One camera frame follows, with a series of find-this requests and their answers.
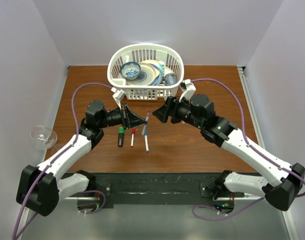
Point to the purple marker pen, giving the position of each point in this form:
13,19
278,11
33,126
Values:
145,126

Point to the grey patterned mug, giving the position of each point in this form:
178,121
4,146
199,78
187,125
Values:
169,79

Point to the white blue marker pen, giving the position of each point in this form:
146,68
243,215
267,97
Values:
146,145

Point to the green pen cap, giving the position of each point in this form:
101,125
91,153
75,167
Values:
121,130

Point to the blue rimmed plate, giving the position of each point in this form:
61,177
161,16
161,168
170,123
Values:
160,69

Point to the clear wine glass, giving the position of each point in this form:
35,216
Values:
45,138

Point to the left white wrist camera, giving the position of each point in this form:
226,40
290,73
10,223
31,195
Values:
118,95

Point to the beige swirl plate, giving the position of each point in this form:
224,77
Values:
146,76

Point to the white plastic dish basket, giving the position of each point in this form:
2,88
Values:
143,53

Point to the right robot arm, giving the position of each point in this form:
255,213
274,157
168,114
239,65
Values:
279,182

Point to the aluminium frame rail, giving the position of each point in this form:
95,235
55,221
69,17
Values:
244,82

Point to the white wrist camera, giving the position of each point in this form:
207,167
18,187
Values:
188,89
118,95

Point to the white red marker pen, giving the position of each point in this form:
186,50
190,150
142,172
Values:
132,140

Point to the black green highlighter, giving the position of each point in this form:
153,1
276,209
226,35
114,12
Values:
120,139

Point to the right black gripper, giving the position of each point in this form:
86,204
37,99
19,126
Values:
170,108

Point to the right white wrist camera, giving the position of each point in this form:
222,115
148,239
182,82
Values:
188,89

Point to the blue white porcelain bowl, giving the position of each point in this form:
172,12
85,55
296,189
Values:
130,70

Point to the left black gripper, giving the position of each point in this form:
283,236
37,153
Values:
128,119

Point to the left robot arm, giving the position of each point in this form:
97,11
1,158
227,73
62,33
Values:
42,187

